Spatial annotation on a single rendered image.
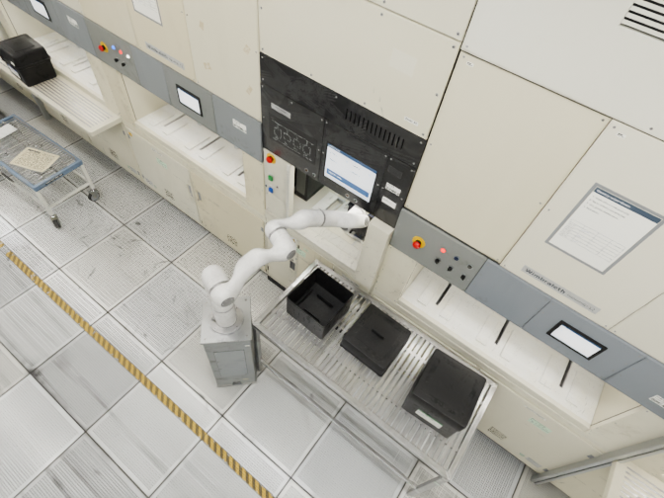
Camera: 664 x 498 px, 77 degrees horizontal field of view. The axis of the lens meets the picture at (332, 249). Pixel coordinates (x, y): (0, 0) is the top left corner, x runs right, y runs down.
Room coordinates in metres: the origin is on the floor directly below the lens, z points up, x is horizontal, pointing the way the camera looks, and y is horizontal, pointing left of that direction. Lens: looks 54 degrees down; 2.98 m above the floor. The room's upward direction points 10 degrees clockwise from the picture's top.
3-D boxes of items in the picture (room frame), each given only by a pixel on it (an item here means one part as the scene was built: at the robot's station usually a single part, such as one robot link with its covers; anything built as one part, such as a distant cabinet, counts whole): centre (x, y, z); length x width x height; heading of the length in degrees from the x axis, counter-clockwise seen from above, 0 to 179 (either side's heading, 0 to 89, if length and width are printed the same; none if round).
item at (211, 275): (1.04, 0.55, 1.07); 0.19 x 0.12 x 0.24; 41
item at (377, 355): (1.03, -0.34, 0.83); 0.29 x 0.29 x 0.13; 60
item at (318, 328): (1.18, 0.02, 0.85); 0.28 x 0.28 x 0.17; 60
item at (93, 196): (2.32, 2.62, 0.24); 0.97 x 0.52 x 0.48; 64
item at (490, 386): (0.96, -0.34, 0.38); 1.30 x 0.60 x 0.76; 61
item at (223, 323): (1.01, 0.53, 0.85); 0.19 x 0.19 x 0.18
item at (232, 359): (1.01, 0.53, 0.38); 0.28 x 0.28 x 0.76; 16
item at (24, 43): (2.82, 2.67, 0.93); 0.30 x 0.28 x 0.26; 58
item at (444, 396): (0.76, -0.69, 0.89); 0.29 x 0.29 x 0.25; 65
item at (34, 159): (2.21, 2.47, 0.47); 0.31 x 0.23 x 0.02; 83
